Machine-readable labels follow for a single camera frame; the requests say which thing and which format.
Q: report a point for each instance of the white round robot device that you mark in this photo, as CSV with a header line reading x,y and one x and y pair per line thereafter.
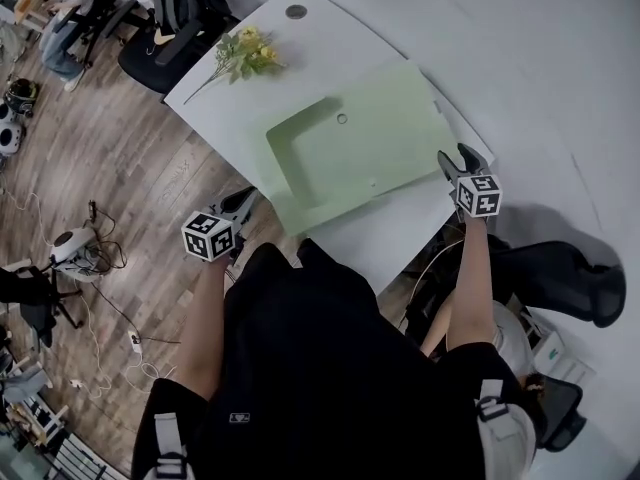
x,y
70,253

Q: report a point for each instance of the white power strip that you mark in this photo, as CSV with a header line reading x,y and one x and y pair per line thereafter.
x,y
135,342

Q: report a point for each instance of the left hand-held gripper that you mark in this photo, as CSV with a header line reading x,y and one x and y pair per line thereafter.
x,y
207,235

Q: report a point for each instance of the light green item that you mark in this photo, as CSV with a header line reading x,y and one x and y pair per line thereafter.
x,y
375,133

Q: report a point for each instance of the grey round desk grommet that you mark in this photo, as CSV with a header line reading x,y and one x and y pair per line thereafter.
x,y
296,12

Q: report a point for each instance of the black swivel chair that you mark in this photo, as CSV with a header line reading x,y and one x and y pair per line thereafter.
x,y
30,293

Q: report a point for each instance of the person's right forearm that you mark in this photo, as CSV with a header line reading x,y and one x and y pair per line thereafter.
x,y
472,288

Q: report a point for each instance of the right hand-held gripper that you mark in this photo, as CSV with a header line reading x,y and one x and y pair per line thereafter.
x,y
479,195

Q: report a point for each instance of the white round speaker device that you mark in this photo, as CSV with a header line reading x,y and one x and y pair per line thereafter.
x,y
10,135

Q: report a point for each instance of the black mesh office chair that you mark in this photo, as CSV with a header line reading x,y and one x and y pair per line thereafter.
x,y
107,15

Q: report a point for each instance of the black helmet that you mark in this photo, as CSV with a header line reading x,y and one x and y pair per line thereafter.
x,y
22,95

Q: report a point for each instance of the person's black shirt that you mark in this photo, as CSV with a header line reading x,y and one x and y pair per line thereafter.
x,y
310,358

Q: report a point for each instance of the person's left forearm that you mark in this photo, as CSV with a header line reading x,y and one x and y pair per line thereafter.
x,y
202,318

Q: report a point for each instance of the black office chair grey back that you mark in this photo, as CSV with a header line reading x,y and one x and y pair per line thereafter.
x,y
170,43

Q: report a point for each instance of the yellow artificial flower bunch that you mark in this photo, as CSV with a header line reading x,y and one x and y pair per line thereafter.
x,y
250,53

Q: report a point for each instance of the white box green print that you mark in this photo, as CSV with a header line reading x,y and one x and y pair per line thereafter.
x,y
562,358

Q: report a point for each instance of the white bag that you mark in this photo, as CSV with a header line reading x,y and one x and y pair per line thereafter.
x,y
512,338

